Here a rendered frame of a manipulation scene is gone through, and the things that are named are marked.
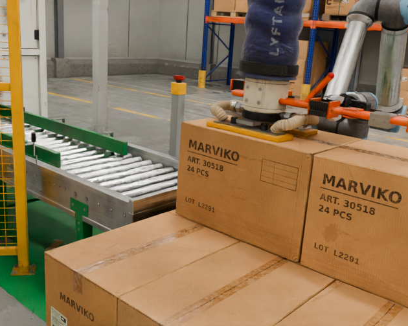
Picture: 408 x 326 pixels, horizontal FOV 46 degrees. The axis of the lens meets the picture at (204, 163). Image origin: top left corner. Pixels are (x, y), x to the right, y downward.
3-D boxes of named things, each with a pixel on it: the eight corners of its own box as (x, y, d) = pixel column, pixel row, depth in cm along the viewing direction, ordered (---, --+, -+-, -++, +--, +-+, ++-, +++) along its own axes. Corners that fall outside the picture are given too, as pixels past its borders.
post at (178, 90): (164, 235, 317) (170, 81, 291) (171, 233, 322) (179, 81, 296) (171, 239, 313) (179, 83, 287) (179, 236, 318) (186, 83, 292)
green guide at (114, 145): (-4, 114, 392) (-5, 103, 389) (8, 112, 399) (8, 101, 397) (124, 156, 292) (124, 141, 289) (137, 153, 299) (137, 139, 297)
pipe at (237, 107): (209, 116, 192) (210, 102, 191) (246, 112, 211) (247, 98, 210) (282, 132, 172) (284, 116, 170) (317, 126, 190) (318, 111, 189)
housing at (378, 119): (366, 125, 161) (369, 112, 160) (375, 123, 166) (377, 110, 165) (388, 129, 156) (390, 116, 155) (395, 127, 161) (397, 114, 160)
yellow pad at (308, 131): (234, 121, 206) (235, 110, 205) (248, 119, 214) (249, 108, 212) (305, 137, 185) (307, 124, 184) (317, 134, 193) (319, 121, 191)
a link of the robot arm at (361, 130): (340, 140, 209) (346, 111, 205) (367, 145, 203) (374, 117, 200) (334, 143, 201) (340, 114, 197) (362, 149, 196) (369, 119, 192)
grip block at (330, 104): (305, 114, 173) (307, 98, 172) (318, 112, 181) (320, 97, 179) (326, 119, 168) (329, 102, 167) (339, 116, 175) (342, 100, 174)
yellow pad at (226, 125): (205, 125, 192) (206, 113, 191) (221, 123, 199) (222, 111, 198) (278, 143, 171) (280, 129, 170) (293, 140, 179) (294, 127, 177)
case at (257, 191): (175, 213, 208) (181, 121, 197) (232, 194, 237) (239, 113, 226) (297, 263, 170) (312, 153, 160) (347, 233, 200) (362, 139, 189)
